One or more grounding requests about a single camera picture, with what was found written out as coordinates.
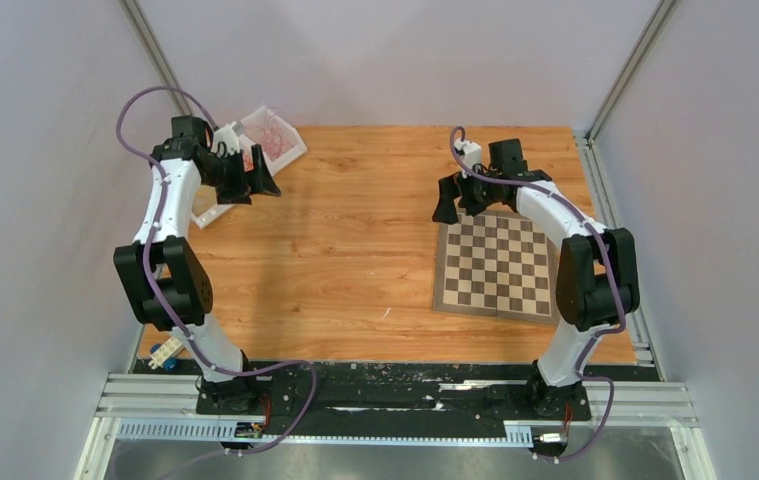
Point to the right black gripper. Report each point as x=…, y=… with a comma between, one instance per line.
x=450, y=188

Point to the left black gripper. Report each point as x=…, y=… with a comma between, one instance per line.
x=241, y=191

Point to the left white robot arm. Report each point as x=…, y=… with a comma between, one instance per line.
x=164, y=281

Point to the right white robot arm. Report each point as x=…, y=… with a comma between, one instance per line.
x=596, y=283

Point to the wooden chessboard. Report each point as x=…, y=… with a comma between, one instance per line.
x=496, y=264

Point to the white blue toy car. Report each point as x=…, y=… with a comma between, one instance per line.
x=164, y=355

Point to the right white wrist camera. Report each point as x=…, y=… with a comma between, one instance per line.
x=469, y=153

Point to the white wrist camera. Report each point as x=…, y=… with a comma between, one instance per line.
x=229, y=139
x=469, y=153

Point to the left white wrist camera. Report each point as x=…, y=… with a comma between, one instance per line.
x=229, y=139

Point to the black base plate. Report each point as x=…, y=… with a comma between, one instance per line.
x=390, y=400

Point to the aluminium frame rail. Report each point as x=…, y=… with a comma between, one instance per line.
x=155, y=407

